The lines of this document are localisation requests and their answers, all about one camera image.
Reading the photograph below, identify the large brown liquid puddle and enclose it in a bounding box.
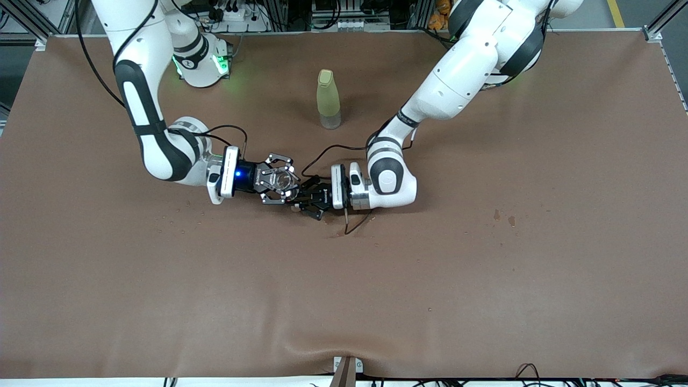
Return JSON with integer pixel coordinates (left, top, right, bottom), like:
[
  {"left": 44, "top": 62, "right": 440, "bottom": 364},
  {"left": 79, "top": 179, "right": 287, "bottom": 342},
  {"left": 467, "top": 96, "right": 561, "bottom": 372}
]
[{"left": 336, "top": 210, "right": 376, "bottom": 237}]

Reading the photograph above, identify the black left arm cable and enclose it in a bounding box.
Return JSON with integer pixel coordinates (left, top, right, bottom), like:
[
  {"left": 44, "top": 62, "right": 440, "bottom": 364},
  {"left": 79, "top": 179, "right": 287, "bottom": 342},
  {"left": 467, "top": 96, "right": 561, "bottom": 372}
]
[{"left": 301, "top": 121, "right": 414, "bottom": 236}]

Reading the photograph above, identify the metal mount bracket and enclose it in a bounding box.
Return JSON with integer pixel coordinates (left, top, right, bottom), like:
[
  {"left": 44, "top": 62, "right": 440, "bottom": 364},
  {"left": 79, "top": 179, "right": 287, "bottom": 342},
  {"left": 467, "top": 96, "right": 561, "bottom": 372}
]
[{"left": 331, "top": 356, "right": 364, "bottom": 387}]

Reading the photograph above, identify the clear glass beaker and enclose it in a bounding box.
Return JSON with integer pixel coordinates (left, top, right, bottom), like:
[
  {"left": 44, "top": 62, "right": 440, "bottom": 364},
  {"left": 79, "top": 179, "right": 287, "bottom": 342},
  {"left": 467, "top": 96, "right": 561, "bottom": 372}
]
[{"left": 271, "top": 167, "right": 299, "bottom": 194}]

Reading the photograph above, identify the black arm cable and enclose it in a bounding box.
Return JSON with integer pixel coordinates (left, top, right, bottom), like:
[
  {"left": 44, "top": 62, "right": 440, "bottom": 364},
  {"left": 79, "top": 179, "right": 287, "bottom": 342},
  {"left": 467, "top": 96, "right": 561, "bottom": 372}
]
[
  {"left": 75, "top": 0, "right": 248, "bottom": 156},
  {"left": 301, "top": 121, "right": 414, "bottom": 236}
]

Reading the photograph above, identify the white power strip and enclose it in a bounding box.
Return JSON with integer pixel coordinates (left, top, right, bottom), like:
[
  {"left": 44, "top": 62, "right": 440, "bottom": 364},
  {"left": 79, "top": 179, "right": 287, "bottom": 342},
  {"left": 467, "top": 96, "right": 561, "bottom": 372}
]
[{"left": 209, "top": 3, "right": 253, "bottom": 23}]

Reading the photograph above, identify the orange packets pile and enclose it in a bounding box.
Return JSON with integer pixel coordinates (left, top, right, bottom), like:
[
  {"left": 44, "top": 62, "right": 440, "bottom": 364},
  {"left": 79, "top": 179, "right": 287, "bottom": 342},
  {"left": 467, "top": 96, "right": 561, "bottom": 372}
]
[{"left": 428, "top": 0, "right": 452, "bottom": 30}]

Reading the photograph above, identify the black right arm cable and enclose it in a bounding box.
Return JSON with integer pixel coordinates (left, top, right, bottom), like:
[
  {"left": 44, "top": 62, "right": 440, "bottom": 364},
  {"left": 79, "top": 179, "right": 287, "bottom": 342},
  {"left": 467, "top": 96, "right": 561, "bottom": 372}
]
[{"left": 75, "top": 0, "right": 248, "bottom": 156}]

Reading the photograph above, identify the aluminium frame post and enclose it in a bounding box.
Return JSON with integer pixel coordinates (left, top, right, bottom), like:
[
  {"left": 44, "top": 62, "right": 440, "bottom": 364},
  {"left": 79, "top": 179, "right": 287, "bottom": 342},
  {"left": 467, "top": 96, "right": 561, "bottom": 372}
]
[
  {"left": 643, "top": 0, "right": 688, "bottom": 44},
  {"left": 4, "top": 0, "right": 49, "bottom": 42}
]

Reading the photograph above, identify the brown table mat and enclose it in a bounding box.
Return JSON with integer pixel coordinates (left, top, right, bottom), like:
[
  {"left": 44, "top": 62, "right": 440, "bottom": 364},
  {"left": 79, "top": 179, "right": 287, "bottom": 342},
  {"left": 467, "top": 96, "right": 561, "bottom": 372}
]
[{"left": 0, "top": 30, "right": 688, "bottom": 379}]

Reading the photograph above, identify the black electronics box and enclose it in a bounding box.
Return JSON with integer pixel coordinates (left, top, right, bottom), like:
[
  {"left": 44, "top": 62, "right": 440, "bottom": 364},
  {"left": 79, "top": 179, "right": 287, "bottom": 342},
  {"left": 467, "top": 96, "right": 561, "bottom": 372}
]
[{"left": 312, "top": 0, "right": 390, "bottom": 25}]

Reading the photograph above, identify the green bottle with clear base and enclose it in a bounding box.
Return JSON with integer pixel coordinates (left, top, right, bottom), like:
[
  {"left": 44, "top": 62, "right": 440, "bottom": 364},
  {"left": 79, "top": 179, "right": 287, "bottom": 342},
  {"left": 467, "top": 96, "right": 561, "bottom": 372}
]
[{"left": 316, "top": 69, "right": 342, "bottom": 130}]

